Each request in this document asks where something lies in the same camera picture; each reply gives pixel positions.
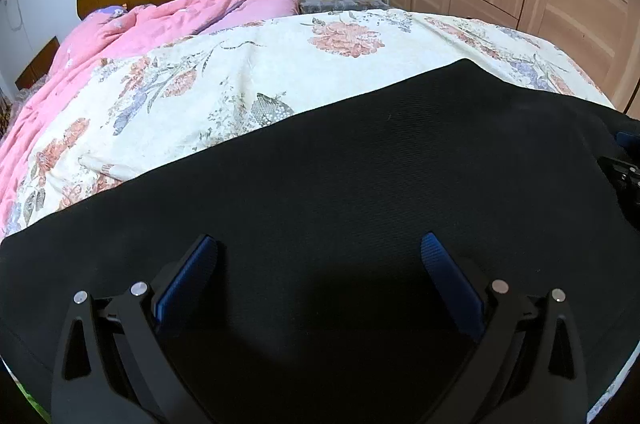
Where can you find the nightstand with dark floral cover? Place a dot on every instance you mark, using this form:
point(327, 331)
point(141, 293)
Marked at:
point(342, 1)

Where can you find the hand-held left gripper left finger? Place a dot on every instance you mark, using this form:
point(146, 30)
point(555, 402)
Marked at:
point(187, 279)

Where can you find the purple floral pillow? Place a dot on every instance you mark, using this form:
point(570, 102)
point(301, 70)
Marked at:
point(107, 12)

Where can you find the dark wooden side cabinet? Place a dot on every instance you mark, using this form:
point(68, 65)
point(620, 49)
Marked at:
point(37, 64)

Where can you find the pink quilt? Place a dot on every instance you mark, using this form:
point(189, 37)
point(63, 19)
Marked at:
point(150, 21)

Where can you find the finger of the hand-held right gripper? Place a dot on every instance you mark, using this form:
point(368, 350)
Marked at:
point(630, 138)
point(625, 179)

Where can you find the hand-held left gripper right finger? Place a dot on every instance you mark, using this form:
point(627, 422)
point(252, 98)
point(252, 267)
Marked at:
point(450, 279)

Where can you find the black pants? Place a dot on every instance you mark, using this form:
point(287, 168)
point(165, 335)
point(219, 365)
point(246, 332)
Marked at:
point(350, 174)

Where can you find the cream floral blanket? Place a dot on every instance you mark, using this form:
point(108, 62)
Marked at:
point(210, 69)

